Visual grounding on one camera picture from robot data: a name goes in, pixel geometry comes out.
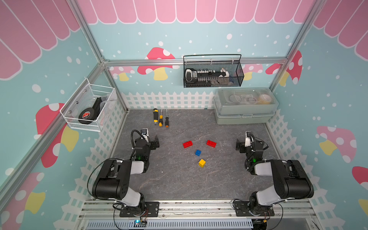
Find red lego brick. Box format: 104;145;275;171
207;140;217;148
183;141;193;149

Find yellow lego brick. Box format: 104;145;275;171
198;159;206;168

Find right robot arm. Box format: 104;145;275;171
232;131;314;219

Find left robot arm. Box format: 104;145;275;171
90;129;160;218

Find small yellow screwdriver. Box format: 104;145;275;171
159;110;163;127

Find orange black screwdriver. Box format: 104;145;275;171
165;110;169;127

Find thick yellow black screwdriver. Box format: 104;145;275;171
153;108;159;125

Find green plastic storage box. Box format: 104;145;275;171
214;88;279;125

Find black tape roll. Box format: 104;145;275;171
78;97;102;125

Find white items in basket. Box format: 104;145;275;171
184;69;230;86

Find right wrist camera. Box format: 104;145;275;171
244;131;254;147

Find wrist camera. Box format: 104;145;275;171
140;128;150;142
244;131;254;147

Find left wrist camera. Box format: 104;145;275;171
140;128;150;142

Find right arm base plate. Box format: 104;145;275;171
232;199;275;219

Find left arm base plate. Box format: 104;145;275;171
119;201;160;218

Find clear wall bin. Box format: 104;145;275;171
60;79;117;132

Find black wire mesh basket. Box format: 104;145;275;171
183;54;244;88

